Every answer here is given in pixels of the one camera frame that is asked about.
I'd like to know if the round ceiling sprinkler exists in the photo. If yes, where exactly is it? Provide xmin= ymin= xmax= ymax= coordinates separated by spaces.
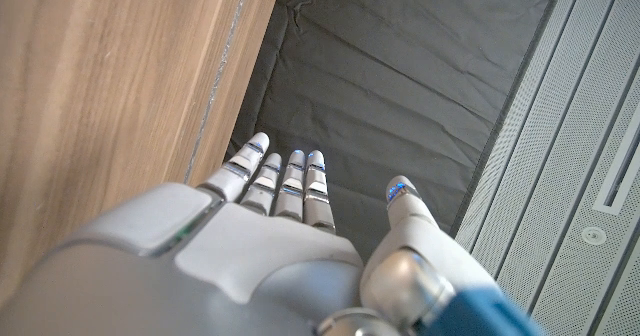
xmin=581 ymin=225 xmax=607 ymax=246

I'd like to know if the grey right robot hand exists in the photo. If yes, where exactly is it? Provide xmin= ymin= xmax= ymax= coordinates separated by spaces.
xmin=0 ymin=131 xmax=501 ymax=336

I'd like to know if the dark grey fabric mat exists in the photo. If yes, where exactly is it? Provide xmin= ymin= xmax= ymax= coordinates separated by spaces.
xmin=227 ymin=0 xmax=569 ymax=262

